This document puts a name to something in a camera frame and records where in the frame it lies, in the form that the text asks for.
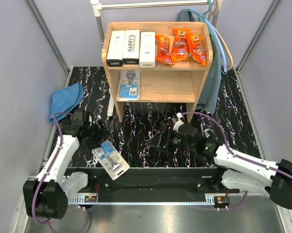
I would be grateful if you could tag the wooden hanger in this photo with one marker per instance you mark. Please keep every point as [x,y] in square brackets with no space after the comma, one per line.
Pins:
[212,16]

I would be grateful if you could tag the blue bucket hat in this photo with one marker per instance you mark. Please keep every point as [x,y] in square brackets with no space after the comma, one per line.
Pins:
[64,100]

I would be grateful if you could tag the metal clothes rack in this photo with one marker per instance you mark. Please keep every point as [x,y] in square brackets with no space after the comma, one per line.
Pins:
[97,7]

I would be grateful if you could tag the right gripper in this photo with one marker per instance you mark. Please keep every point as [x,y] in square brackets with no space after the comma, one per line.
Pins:
[155,140]

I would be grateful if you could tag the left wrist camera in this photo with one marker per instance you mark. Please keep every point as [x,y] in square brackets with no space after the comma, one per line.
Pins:
[88,118]

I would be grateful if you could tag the white H razor box on shelf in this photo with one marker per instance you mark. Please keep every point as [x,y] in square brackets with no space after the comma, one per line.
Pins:
[115,50]

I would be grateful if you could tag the white Harry's razor box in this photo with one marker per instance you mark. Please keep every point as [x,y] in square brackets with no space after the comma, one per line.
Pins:
[130,54]

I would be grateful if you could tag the orange razor pack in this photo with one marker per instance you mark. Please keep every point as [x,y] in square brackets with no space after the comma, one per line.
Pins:
[163,55]
[179,50]

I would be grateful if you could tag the Gillette blister pack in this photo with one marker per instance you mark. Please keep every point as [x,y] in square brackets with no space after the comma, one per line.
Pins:
[111,160]
[129,88]

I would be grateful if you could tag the light blue hanger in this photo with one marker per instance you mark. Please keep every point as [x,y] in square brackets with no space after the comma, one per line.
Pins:
[215,34]

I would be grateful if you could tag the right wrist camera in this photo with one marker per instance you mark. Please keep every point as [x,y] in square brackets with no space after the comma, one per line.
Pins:
[177,121]

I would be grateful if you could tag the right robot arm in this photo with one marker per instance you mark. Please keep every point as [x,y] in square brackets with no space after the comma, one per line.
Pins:
[236,170]

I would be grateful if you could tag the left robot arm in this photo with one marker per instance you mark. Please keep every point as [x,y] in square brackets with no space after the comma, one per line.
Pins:
[48,194]

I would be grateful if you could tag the white h razor box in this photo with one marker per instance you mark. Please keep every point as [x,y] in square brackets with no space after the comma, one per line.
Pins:
[115,50]
[147,50]

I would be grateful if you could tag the wooden two-tier shelf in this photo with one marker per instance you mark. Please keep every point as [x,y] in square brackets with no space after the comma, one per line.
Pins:
[180,83]

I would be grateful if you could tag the teal hanging garment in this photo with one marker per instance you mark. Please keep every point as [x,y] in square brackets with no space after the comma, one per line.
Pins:
[208,98]

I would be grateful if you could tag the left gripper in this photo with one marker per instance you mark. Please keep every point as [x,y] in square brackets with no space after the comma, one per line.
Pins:
[101,134]

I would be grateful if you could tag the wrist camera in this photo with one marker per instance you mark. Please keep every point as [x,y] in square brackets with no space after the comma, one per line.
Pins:
[88,118]
[177,121]

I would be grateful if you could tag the green hanger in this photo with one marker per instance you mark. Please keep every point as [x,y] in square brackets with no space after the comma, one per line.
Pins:
[206,14]

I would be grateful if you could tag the orange razor pack horizontal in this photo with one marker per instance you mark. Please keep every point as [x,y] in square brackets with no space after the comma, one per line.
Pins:
[196,49]

